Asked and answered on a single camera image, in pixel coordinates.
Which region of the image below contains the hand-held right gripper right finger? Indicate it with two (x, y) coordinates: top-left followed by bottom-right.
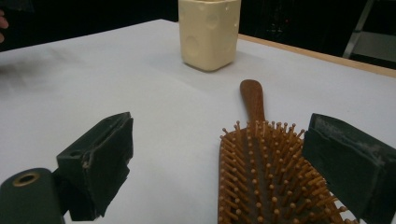
(302, 113), (396, 224)

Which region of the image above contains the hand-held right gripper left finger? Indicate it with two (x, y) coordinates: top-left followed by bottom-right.
(52, 111), (134, 222)

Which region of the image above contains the wooden paddle hairbrush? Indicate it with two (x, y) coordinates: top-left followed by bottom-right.
(218, 78), (359, 224)

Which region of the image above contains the cream dimpled cup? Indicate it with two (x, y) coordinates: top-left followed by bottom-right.
(177, 0), (242, 73)

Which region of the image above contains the white table cover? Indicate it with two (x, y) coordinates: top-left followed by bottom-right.
(0, 18), (396, 224)

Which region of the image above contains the metal stand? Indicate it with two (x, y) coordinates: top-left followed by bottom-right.
(342, 0), (396, 63)

